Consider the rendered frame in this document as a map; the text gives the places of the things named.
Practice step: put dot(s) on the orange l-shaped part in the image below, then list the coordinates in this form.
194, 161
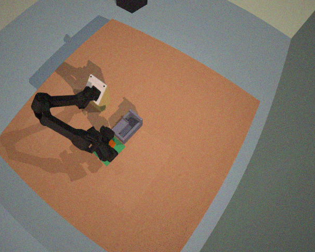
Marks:
112, 143

